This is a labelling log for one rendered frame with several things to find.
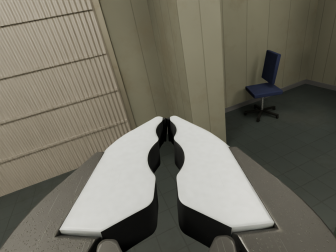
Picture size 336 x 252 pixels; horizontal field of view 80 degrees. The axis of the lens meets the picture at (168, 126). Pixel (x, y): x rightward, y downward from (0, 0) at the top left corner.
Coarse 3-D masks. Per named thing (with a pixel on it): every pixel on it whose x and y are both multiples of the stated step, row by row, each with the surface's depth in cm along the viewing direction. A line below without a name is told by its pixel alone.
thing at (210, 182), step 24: (168, 120) 12; (192, 144) 9; (216, 144) 9; (192, 168) 8; (216, 168) 8; (240, 168) 8; (192, 192) 7; (216, 192) 7; (240, 192) 7; (192, 216) 6; (216, 216) 6; (240, 216) 6; (264, 216) 6
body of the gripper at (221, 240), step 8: (104, 240) 6; (112, 240) 5; (216, 240) 5; (224, 240) 5; (232, 240) 5; (96, 248) 5; (104, 248) 5; (112, 248) 5; (120, 248) 5; (216, 248) 5; (224, 248) 5; (232, 248) 5
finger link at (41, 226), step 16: (96, 160) 9; (80, 176) 8; (64, 192) 7; (80, 192) 7; (32, 208) 7; (48, 208) 7; (64, 208) 7; (32, 224) 6; (48, 224) 6; (16, 240) 6; (32, 240) 6; (48, 240) 6; (64, 240) 6; (80, 240) 6; (96, 240) 6
